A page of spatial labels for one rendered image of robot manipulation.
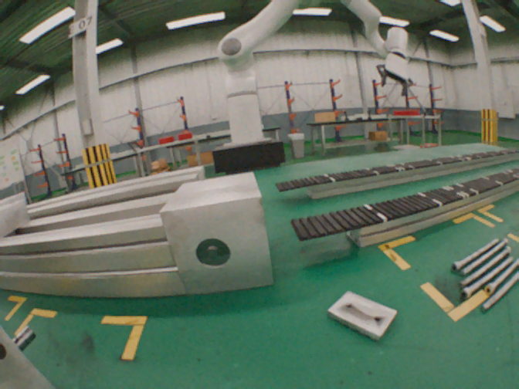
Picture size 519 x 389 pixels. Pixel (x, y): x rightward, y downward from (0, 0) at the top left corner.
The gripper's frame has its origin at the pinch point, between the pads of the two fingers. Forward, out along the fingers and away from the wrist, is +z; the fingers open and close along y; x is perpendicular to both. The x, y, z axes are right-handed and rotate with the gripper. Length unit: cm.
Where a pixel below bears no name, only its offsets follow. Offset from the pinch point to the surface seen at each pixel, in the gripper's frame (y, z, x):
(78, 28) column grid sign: -377, -104, 125
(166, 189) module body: -50, 57, -36
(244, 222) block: -35, 56, -53
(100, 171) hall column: -269, 90, 199
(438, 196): -10, 45, -45
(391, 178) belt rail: -8.9, 41.2, -26.8
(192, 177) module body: -46, 54, -36
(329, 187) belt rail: -23, 48, -29
